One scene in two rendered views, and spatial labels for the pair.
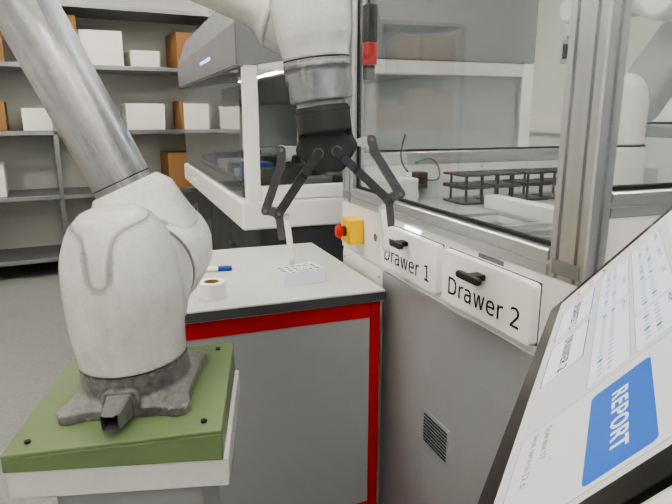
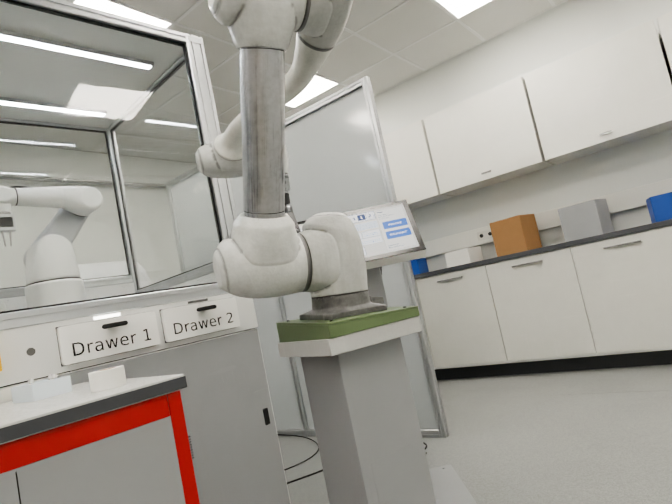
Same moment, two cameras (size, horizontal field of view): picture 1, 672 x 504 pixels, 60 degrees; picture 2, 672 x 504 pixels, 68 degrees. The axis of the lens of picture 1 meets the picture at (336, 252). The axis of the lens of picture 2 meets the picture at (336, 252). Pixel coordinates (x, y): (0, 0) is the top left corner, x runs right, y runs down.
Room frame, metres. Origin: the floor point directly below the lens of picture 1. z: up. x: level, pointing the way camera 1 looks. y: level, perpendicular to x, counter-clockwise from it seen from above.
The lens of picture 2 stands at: (1.39, 1.50, 0.85)
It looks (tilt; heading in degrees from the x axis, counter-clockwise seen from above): 5 degrees up; 243
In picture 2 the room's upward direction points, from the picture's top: 12 degrees counter-clockwise
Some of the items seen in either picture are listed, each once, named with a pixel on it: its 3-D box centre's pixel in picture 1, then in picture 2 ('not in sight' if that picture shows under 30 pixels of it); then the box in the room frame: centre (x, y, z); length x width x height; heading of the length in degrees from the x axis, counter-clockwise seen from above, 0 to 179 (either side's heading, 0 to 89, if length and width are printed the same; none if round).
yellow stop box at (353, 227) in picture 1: (351, 230); not in sight; (1.66, -0.04, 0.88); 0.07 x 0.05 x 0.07; 20
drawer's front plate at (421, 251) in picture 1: (408, 255); (111, 336); (1.36, -0.17, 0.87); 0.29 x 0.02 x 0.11; 20
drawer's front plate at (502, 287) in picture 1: (484, 292); (202, 318); (1.06, -0.28, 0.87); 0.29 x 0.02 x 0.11; 20
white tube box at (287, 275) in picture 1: (299, 274); (41, 389); (1.53, 0.10, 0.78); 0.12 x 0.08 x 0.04; 117
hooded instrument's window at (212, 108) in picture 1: (316, 128); not in sight; (3.08, 0.10, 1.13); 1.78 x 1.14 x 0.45; 20
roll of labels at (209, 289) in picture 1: (211, 289); (107, 378); (1.39, 0.31, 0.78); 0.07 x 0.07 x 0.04
